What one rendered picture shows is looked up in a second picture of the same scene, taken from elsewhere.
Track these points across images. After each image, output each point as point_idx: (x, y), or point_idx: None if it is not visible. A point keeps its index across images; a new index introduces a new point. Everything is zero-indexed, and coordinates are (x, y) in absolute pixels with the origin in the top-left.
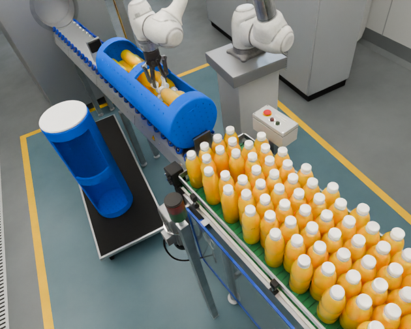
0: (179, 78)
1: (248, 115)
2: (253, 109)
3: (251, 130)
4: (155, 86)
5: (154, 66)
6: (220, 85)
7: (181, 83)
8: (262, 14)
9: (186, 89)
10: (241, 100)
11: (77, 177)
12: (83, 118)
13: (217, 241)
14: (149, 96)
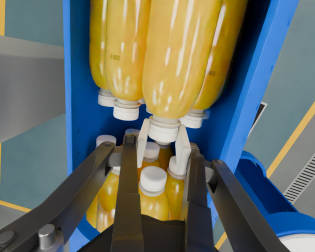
0: (70, 144)
1: (29, 51)
2: (11, 46)
3: (50, 52)
4: (191, 145)
5: (173, 227)
6: (15, 125)
7: (77, 133)
8: None
9: (80, 105)
10: (8, 53)
11: (265, 174)
12: (284, 237)
13: None
14: (246, 126)
